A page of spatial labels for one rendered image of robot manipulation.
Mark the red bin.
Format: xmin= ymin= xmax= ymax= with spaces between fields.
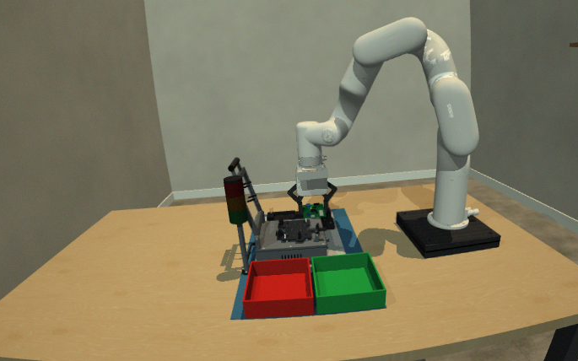
xmin=242 ymin=257 xmax=314 ymax=318

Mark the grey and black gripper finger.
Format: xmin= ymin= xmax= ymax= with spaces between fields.
xmin=288 ymin=184 xmax=303 ymax=215
xmin=322 ymin=182 xmax=337 ymax=213

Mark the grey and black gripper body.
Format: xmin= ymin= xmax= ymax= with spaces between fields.
xmin=296 ymin=164 xmax=328 ymax=197

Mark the green circuit board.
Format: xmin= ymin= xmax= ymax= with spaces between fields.
xmin=302 ymin=203 xmax=326 ymax=218

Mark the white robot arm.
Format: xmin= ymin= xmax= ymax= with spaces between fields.
xmin=296 ymin=17 xmax=479 ymax=230

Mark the green bin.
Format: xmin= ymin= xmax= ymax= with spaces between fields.
xmin=311 ymin=252 xmax=386 ymax=314

